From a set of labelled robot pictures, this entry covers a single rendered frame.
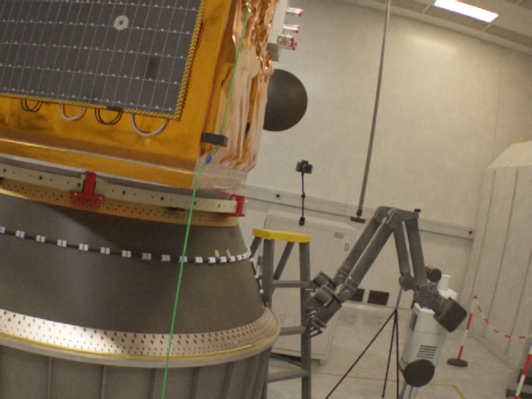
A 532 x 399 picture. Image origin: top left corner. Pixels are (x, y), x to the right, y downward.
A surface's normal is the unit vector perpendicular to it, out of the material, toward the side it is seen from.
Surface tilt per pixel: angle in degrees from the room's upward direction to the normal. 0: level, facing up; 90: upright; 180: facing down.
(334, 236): 90
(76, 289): 62
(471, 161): 90
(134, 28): 90
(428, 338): 90
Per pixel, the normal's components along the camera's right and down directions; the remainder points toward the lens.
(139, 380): 0.57, 0.13
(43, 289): 0.30, -0.40
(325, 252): -0.05, 0.02
